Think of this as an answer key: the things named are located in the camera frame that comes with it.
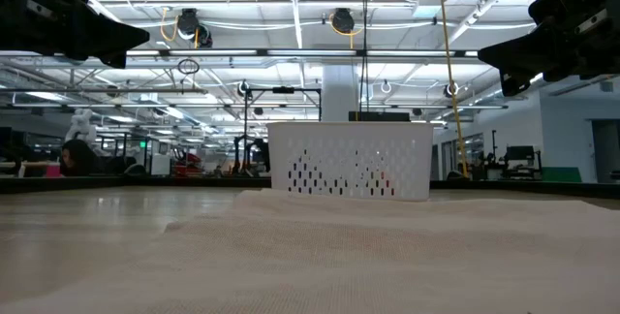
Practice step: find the white perforated plastic basket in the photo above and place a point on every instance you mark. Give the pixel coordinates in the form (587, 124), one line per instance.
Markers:
(349, 132)

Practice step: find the pink box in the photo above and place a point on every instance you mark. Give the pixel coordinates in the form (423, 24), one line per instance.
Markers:
(52, 169)

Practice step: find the black camera rig stand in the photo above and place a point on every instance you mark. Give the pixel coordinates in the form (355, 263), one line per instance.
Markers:
(283, 89)

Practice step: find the red strawberry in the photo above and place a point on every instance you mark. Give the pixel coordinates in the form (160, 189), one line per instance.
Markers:
(382, 176)

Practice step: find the green board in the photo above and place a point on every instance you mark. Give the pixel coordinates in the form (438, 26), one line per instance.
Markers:
(562, 174)

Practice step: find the black hanging panel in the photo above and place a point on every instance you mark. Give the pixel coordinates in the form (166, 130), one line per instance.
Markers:
(378, 116)

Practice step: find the person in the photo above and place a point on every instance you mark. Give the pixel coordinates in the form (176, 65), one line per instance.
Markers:
(77, 159)

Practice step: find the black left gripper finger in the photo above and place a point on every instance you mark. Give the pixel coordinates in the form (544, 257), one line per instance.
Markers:
(116, 30)
(118, 48)

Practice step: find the white building column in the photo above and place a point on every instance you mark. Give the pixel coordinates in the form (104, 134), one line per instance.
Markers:
(339, 91)

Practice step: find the black monitor on stand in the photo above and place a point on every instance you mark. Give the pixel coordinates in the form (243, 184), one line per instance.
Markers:
(520, 154)

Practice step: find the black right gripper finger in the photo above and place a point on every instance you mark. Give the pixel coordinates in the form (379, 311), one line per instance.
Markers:
(518, 65)
(518, 47)

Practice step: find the white plush figure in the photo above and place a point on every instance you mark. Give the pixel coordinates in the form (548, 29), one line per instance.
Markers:
(80, 125)

